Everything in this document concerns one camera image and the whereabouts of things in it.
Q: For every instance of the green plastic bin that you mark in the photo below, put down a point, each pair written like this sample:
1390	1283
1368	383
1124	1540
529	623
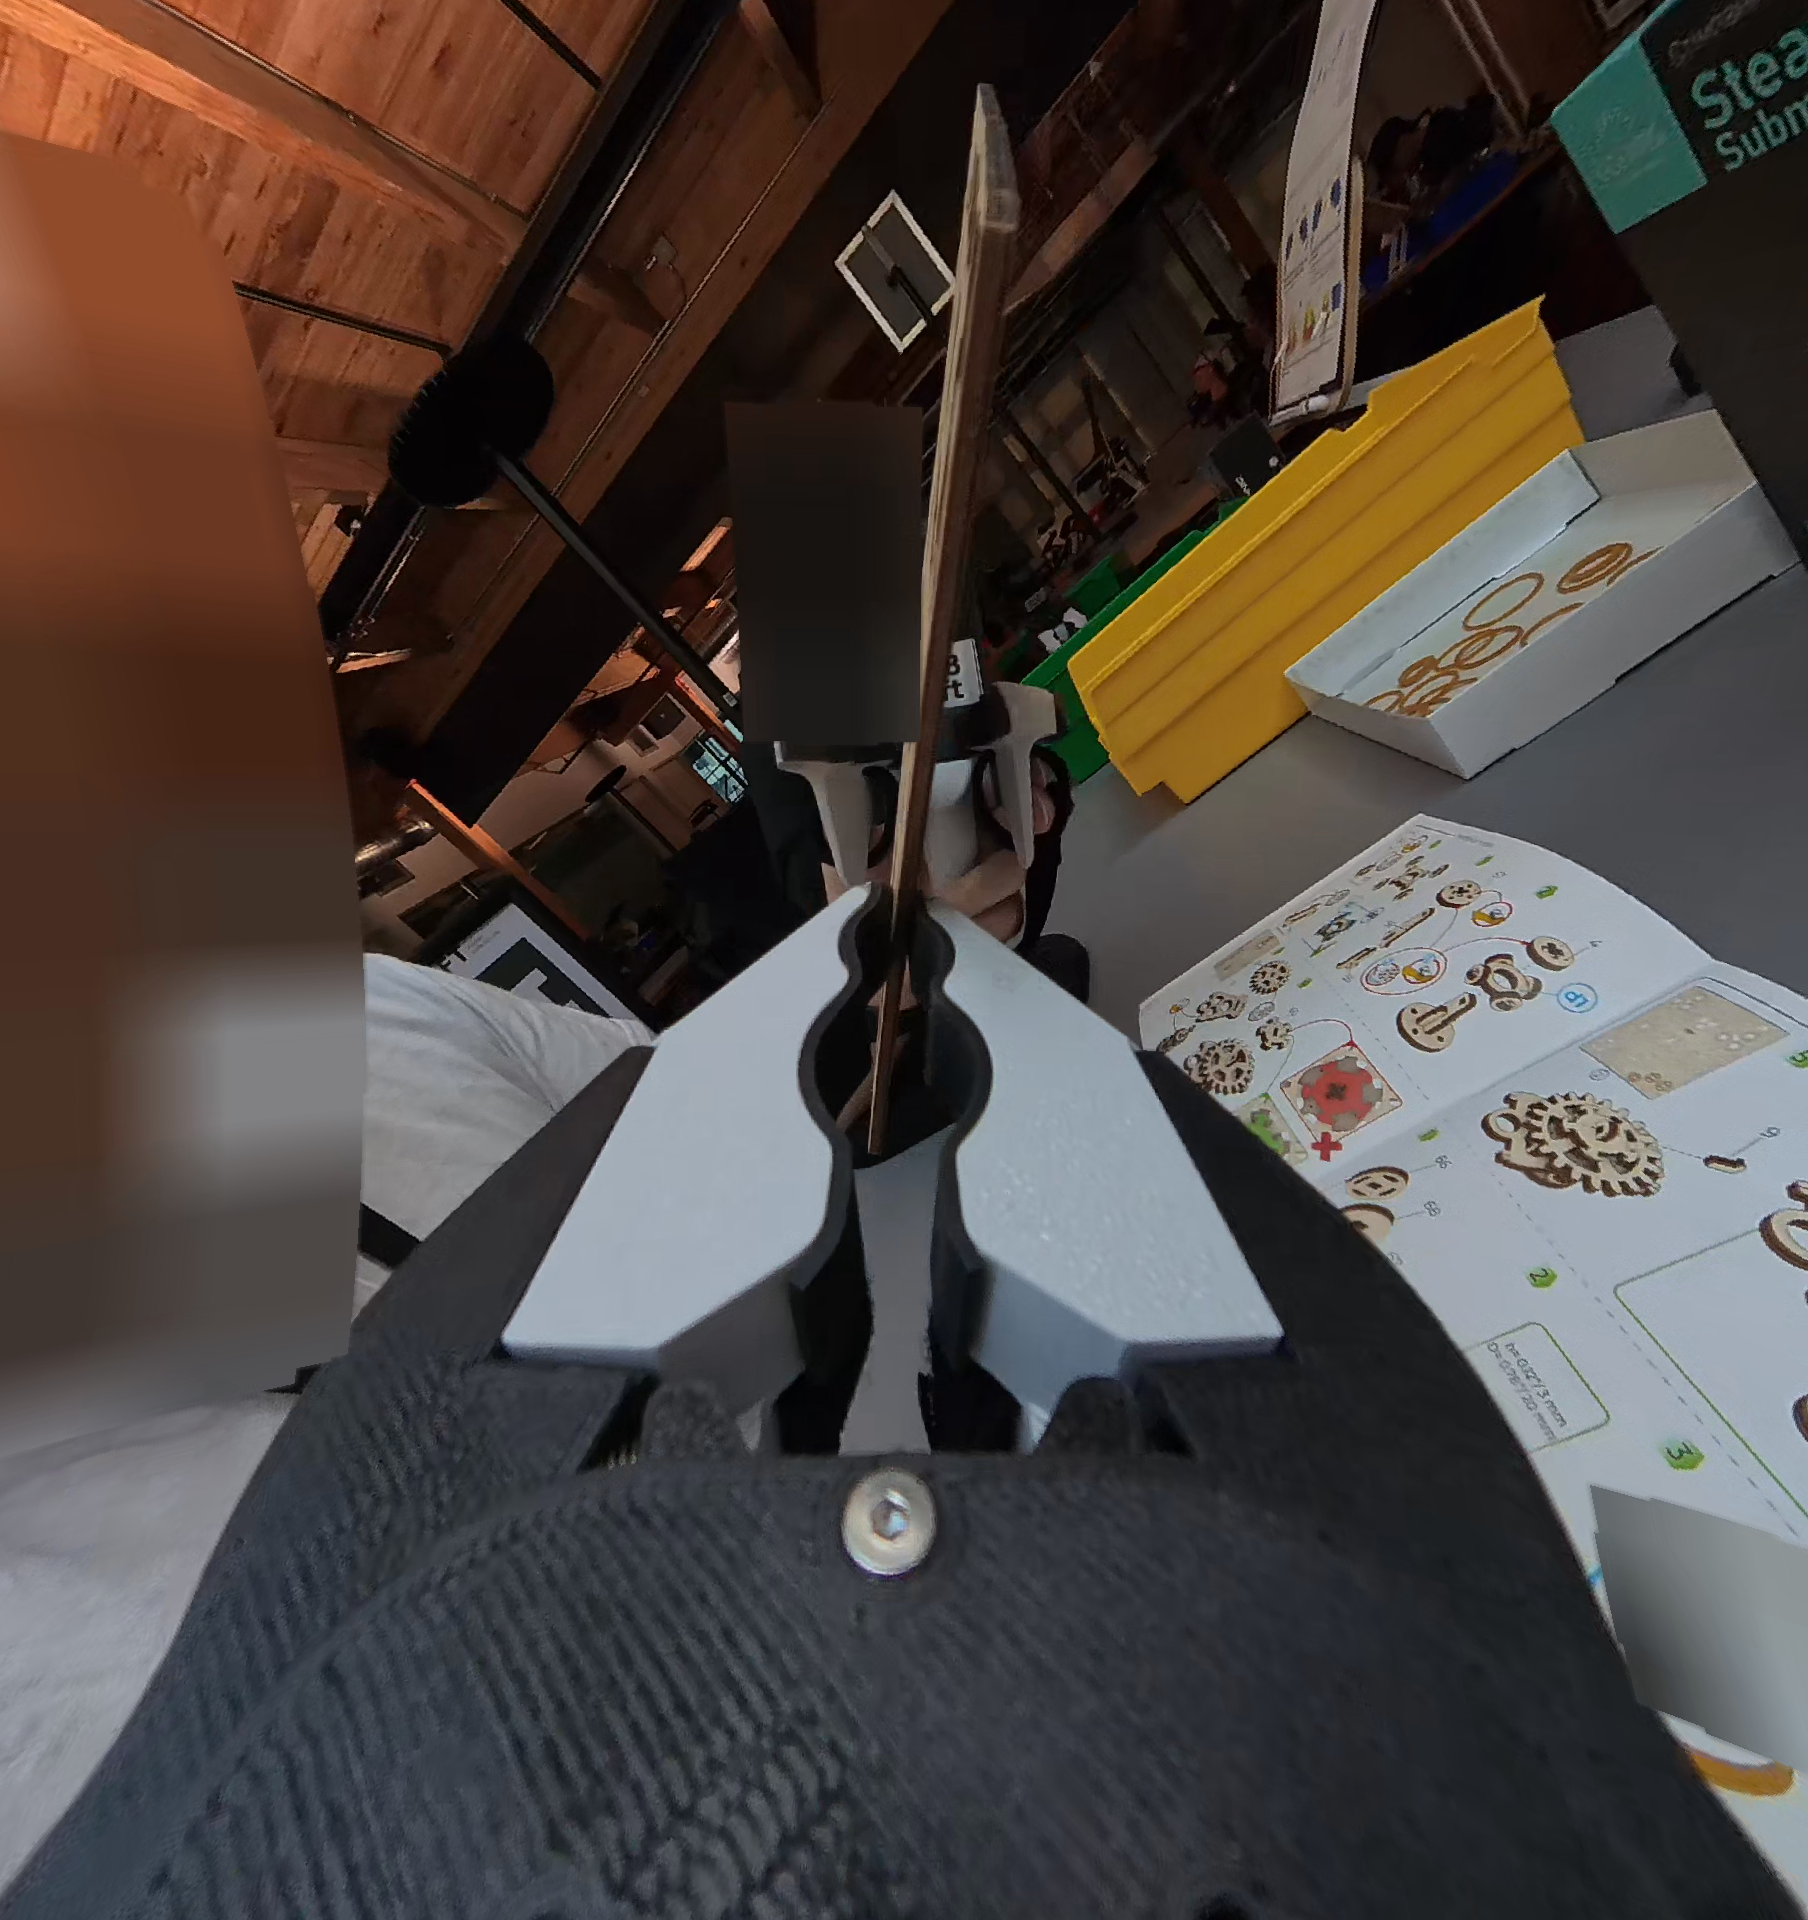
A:
1111	602

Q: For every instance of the assembly instruction booklet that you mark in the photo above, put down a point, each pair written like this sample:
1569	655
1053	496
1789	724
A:
1669	1052

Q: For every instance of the pile of tan rubber bands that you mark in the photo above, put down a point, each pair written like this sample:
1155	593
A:
1474	647

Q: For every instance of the black model kit box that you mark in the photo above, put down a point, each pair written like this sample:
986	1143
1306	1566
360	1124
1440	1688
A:
1746	300

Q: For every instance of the person's left hand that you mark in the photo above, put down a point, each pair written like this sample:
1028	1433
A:
994	900

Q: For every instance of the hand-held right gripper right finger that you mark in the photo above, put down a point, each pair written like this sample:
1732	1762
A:
1130	1199

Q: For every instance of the black round ceiling fixture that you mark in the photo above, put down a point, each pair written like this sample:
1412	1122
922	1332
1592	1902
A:
469	418

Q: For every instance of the wooden laser-cut parts sheet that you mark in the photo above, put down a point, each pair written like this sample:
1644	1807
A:
967	450

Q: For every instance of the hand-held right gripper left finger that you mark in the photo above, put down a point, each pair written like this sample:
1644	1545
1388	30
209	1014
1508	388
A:
665	1199

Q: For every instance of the white framed hanging panel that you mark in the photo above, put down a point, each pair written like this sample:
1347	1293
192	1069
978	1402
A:
896	266

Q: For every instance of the wooden stand with paper sheet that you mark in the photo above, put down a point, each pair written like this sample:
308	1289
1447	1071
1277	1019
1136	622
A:
1318	192

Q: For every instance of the black white marker board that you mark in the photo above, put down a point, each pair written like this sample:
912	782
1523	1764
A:
542	968

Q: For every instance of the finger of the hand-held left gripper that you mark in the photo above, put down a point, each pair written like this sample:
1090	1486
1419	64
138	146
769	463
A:
1024	713
848	809

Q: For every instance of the yellow plastic bin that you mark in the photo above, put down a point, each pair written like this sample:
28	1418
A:
1294	571

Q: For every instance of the white cardboard tray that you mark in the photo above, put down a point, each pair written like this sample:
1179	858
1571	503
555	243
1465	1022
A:
1461	721

